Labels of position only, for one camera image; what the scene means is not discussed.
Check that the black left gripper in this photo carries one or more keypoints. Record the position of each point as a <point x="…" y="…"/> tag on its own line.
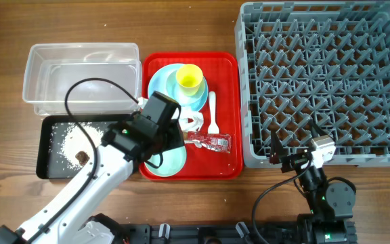
<point x="177" y="139"/>

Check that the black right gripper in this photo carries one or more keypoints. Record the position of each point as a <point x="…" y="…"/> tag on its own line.
<point x="292" y="161"/>

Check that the mint green bowl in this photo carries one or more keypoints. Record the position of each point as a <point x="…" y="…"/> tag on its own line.
<point x="173" y="162"/>

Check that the white napkin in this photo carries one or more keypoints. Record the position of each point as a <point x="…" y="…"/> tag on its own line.
<point x="190" y="123"/>

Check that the brown meat scrap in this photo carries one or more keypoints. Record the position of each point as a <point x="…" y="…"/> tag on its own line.
<point x="82" y="157"/>

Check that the white rice pile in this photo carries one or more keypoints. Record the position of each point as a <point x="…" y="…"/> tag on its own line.
<point x="66" y="141"/>

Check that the red ketchup sachet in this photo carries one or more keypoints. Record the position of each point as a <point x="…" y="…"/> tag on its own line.
<point x="214" y="142"/>

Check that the yellow plastic cup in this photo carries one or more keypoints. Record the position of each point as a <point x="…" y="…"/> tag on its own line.
<point x="189" y="78"/>

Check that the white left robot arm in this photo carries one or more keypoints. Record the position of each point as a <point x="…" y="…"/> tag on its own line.
<point x="61" y="219"/>

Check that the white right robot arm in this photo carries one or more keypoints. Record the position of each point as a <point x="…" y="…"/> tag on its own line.
<point x="330" y="200"/>

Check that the grey-blue dishwasher rack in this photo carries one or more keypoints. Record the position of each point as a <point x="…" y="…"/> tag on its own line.
<point x="325" y="62"/>

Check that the light blue plate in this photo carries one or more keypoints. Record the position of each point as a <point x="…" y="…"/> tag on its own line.
<point x="158" y="83"/>

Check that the light blue bowl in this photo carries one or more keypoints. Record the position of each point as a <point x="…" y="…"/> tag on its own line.
<point x="173" y="90"/>

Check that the white plastic spoon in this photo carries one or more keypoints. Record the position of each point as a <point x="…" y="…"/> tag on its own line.
<point x="213" y="127"/>

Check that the black tray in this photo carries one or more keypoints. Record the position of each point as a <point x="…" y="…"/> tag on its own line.
<point x="94" y="125"/>

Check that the red plastic tray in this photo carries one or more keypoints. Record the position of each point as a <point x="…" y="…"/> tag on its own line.
<point x="221" y="72"/>

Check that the clear plastic storage box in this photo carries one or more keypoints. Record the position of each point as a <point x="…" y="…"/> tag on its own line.
<point x="85" y="78"/>

